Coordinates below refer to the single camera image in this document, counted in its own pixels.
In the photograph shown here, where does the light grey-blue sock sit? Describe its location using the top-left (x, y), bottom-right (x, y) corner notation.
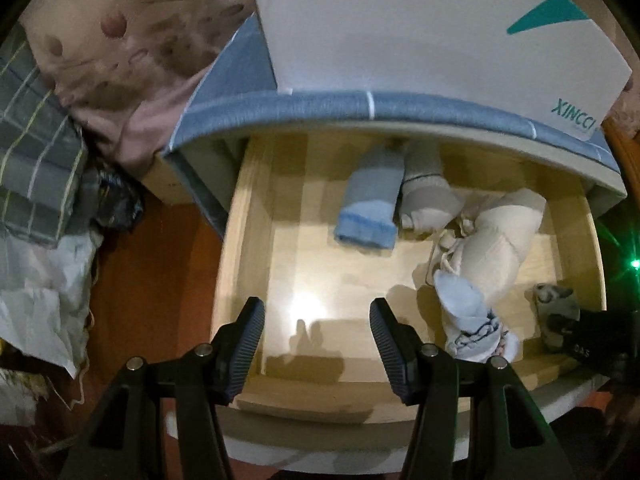
top-left (531, 283), bottom-right (581, 353)

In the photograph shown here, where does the cream ribbed sock bundle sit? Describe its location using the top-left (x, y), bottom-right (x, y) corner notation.
top-left (425, 189), bottom-right (547, 306)

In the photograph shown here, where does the black crumpled bag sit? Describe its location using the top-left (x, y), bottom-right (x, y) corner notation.
top-left (92, 165), bottom-right (145, 232)

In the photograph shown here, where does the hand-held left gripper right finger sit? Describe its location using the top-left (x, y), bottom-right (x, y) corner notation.
top-left (369, 297), bottom-right (576, 480)

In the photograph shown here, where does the grey plaid cloth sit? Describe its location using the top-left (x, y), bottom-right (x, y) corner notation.
top-left (0, 25), bottom-right (88, 246)

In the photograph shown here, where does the pink floral blanket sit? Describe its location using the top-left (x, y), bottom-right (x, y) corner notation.
top-left (20, 0), bottom-right (251, 176)

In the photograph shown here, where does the wooden drawer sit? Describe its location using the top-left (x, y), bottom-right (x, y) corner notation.
top-left (165, 130), bottom-right (618, 473)

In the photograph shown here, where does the pale blue sock bundle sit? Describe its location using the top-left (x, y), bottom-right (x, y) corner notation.
top-left (432, 270), bottom-right (521, 363)

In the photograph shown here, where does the brown wooden furniture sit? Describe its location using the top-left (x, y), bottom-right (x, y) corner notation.
top-left (602, 115), bottom-right (640, 171)

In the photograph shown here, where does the white plastic bag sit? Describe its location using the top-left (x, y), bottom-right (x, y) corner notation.
top-left (0, 230), bottom-right (103, 378)

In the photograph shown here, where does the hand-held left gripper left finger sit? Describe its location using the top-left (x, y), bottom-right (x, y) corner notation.
top-left (57, 296), bottom-right (267, 480)

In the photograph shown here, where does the white box with teal print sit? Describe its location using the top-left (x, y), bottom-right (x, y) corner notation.
top-left (247, 0), bottom-right (633, 138)

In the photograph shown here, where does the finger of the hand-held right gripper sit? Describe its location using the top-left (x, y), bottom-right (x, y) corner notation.
top-left (546, 312), bottom-right (581, 337)

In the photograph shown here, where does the blue striped cover cloth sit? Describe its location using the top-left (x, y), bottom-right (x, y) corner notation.
top-left (167, 12), bottom-right (621, 171)

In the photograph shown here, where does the grey patterned white-toed sock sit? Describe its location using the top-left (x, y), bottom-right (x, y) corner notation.
top-left (399, 141), bottom-right (466, 233)

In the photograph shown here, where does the pale nightstand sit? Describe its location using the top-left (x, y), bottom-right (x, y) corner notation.
top-left (162, 105), bottom-right (630, 241)

